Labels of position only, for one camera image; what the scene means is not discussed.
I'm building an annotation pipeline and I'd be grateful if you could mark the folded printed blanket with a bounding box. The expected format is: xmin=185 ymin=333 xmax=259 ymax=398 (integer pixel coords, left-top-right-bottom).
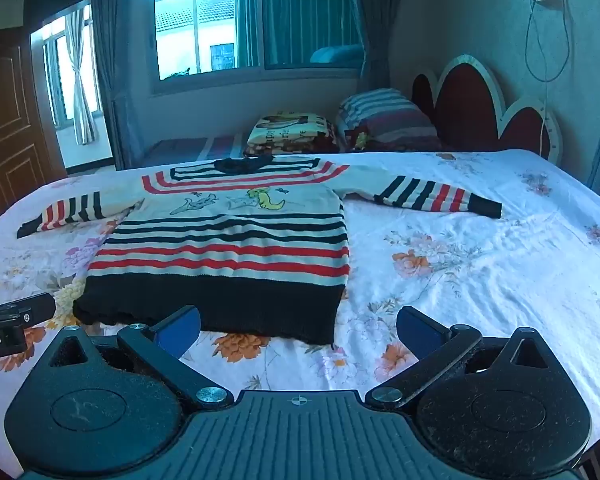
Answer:
xmin=244 ymin=112 xmax=341 ymax=157

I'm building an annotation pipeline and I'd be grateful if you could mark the striped knit sweater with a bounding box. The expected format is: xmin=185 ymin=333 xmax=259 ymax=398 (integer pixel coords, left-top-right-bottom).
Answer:
xmin=16 ymin=154 xmax=504 ymax=346

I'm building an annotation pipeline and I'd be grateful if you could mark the sliding glass window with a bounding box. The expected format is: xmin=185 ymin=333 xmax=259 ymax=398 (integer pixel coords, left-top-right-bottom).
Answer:
xmin=146 ymin=0 xmax=368 ymax=83

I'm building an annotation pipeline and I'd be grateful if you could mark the balcony window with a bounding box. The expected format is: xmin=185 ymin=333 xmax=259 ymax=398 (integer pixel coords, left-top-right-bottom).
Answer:
xmin=41 ymin=4 xmax=103 ymax=131

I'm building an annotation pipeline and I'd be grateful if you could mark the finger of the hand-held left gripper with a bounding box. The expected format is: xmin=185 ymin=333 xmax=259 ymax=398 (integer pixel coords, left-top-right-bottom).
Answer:
xmin=0 ymin=293 xmax=57 ymax=331

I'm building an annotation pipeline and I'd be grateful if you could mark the grey curtain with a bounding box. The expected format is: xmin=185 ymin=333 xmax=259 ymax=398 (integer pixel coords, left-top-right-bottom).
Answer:
xmin=349 ymin=0 xmax=397 ymax=92
xmin=90 ymin=0 xmax=153 ymax=171

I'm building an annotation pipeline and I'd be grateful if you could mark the striped bed sheet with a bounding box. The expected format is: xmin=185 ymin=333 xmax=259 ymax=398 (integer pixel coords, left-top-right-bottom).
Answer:
xmin=142 ymin=132 xmax=251 ymax=167

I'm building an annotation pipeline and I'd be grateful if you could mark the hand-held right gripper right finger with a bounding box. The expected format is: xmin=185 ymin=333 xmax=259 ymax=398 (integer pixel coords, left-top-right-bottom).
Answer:
xmin=365 ymin=305 xmax=553 ymax=408

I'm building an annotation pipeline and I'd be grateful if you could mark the white sheer curtain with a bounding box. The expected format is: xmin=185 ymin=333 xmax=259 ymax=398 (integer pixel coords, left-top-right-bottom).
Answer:
xmin=64 ymin=6 xmax=97 ymax=144

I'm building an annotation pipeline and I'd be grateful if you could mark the brown wooden door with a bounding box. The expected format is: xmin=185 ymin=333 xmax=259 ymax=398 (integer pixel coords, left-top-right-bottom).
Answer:
xmin=0 ymin=30 xmax=68 ymax=216

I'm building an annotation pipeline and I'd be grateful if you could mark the striped folded blanket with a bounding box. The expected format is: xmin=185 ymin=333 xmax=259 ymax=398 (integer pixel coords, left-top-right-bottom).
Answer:
xmin=336 ymin=88 xmax=441 ymax=152

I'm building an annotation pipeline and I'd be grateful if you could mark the floral bed sheet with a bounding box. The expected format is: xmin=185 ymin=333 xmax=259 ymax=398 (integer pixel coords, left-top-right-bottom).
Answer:
xmin=0 ymin=147 xmax=600 ymax=478

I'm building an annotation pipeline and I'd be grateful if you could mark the red scalloped headboard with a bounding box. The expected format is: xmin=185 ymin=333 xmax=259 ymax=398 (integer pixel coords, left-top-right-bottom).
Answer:
xmin=411 ymin=54 xmax=563 ymax=166

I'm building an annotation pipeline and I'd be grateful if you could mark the thin charging cable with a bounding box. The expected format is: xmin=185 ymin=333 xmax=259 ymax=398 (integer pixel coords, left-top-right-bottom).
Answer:
xmin=524 ymin=0 xmax=574 ymax=161

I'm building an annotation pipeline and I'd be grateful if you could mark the teal cushion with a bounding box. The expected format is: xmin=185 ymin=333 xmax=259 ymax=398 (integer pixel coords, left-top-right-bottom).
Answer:
xmin=310 ymin=44 xmax=367 ymax=69

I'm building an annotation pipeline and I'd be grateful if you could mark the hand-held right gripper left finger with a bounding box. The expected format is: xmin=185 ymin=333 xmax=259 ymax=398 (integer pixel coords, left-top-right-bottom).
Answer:
xmin=47 ymin=305 xmax=233 ymax=408

